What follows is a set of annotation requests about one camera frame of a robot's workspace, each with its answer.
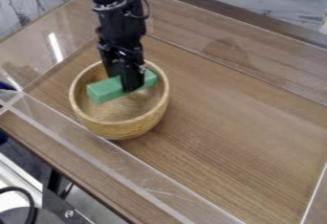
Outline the black table leg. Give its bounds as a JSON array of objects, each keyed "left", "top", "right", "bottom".
[{"left": 47, "top": 169, "right": 63, "bottom": 194}]

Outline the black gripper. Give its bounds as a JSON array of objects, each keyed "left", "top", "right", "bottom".
[{"left": 94, "top": 2, "right": 149, "bottom": 93}]

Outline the black cable loop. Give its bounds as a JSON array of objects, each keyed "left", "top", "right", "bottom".
[{"left": 0, "top": 186, "right": 38, "bottom": 224}]

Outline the brown wooden bowl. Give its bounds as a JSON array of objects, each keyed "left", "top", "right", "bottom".
[{"left": 70, "top": 61, "right": 170, "bottom": 140}]

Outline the green rectangular block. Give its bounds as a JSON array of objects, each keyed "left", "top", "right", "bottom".
[{"left": 86, "top": 70, "right": 159, "bottom": 103}]

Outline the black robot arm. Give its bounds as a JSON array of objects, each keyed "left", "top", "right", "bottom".
[{"left": 93, "top": 0, "right": 149, "bottom": 92}]

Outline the clear acrylic tray wall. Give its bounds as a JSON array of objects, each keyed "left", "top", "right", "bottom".
[{"left": 0, "top": 90, "right": 246, "bottom": 224}]

